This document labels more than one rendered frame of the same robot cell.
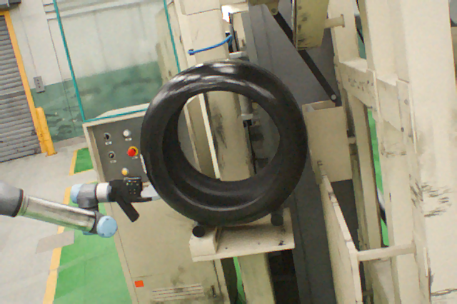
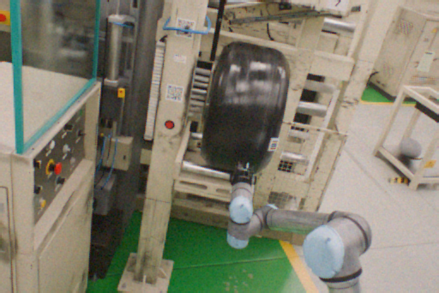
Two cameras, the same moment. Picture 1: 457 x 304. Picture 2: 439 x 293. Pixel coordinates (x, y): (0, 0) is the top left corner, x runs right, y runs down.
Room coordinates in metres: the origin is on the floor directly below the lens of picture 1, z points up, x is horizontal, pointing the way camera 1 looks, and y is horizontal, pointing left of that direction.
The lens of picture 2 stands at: (2.00, 1.58, 1.95)
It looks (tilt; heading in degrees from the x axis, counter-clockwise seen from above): 26 degrees down; 262
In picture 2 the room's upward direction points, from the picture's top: 12 degrees clockwise
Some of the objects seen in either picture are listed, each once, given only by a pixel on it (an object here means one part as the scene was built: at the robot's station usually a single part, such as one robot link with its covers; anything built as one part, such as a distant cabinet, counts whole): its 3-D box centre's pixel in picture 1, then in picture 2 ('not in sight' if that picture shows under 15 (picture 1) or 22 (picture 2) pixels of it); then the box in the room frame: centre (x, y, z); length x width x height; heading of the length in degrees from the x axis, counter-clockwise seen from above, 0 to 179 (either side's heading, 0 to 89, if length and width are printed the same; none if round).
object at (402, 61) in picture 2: not in sight; (418, 56); (-1.55, -3.74, 0.62); 0.91 x 0.58 x 1.25; 13
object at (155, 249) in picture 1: (168, 217); (19, 240); (2.49, 0.38, 0.63); 0.56 x 0.41 x 1.27; 82
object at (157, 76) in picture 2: not in sight; (156, 92); (2.04, -0.01, 1.19); 0.05 x 0.04 x 0.48; 82
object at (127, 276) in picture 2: not in sight; (147, 273); (1.95, -0.03, 0.02); 0.27 x 0.27 x 0.04; 82
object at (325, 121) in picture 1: (326, 140); (191, 88); (1.86, -0.42, 1.05); 0.20 x 0.15 x 0.30; 172
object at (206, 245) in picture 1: (208, 228); (214, 183); (1.72, 0.12, 0.83); 0.36 x 0.09 x 0.06; 172
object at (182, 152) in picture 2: not in sight; (183, 147); (1.87, -0.04, 0.90); 0.40 x 0.03 x 0.10; 82
